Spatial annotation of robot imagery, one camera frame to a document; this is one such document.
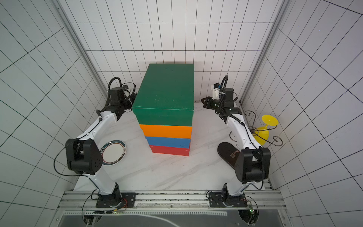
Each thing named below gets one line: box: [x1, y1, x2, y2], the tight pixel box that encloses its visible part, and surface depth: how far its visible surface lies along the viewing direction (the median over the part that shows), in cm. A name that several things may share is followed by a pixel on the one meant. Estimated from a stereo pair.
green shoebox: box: [131, 63, 195, 127], surface depth 61 cm
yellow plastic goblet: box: [252, 114, 279, 146], surface depth 69 cm
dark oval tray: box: [217, 141, 241, 170], surface depth 93 cm
